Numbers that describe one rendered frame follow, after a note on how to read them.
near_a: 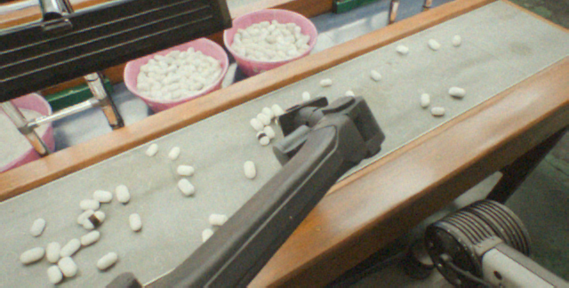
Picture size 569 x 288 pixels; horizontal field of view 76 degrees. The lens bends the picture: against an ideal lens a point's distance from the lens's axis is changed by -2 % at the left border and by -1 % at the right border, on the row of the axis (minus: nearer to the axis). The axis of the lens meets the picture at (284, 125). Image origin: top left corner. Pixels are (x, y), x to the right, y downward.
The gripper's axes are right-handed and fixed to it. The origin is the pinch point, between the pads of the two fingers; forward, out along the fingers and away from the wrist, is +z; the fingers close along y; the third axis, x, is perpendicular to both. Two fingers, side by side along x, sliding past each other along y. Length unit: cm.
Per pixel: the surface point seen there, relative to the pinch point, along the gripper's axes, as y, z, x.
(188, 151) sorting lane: 19.2, 12.6, 0.5
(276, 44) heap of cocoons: -16.9, 31.4, -14.3
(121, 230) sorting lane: 36.7, 3.9, 7.3
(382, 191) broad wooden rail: -8.5, -12.6, 17.5
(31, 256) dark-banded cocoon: 51, 4, 5
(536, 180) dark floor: -116, 33, 80
